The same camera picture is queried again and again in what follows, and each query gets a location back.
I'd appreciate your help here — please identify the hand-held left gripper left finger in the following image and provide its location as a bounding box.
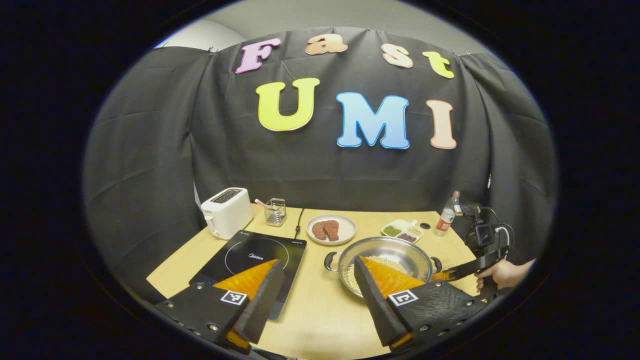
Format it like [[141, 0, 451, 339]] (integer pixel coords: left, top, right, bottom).
[[154, 258, 286, 353]]

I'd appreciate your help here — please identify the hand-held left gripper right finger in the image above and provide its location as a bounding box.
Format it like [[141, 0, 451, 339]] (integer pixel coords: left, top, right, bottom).
[[353, 256, 488, 353]]

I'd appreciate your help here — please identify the pile of yellow soybeans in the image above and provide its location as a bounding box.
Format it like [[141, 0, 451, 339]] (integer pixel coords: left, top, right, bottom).
[[346, 256, 408, 296]]

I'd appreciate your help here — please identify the black induction cooktop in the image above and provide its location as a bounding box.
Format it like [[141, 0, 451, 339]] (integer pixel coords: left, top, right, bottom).
[[189, 230, 307, 321]]

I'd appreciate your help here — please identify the stainless steel pot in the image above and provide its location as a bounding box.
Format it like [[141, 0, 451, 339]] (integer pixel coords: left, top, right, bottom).
[[324, 236, 443, 300]]

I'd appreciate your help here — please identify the clear plastic water bottle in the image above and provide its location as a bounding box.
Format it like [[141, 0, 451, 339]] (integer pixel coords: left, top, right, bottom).
[[434, 190, 461, 237]]

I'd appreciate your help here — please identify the white divided dish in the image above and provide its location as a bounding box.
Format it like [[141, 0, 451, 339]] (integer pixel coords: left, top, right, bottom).
[[381, 219, 425, 244]]

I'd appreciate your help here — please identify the white round plate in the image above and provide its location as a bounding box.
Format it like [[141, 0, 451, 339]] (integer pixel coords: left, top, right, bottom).
[[306, 214, 357, 246]]

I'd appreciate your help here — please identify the white toaster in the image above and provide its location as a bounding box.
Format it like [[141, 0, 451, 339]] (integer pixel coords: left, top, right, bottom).
[[201, 187, 254, 240]]

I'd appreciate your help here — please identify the small wire mesh basket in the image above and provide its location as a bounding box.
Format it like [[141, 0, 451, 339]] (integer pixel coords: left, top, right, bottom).
[[264, 198, 288, 227]]

